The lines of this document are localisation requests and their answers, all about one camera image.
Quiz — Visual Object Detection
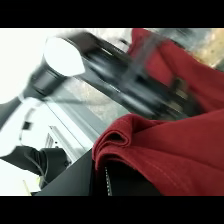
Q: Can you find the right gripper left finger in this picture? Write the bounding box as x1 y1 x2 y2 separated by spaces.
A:
34 149 97 197

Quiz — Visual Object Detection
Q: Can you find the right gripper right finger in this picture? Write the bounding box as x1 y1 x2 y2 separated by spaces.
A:
95 161 163 197

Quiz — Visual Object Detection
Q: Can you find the dark red T-shirt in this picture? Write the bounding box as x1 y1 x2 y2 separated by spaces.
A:
91 28 224 197

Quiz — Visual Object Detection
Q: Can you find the silver frame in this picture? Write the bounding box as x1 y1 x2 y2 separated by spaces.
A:
42 77 132 162

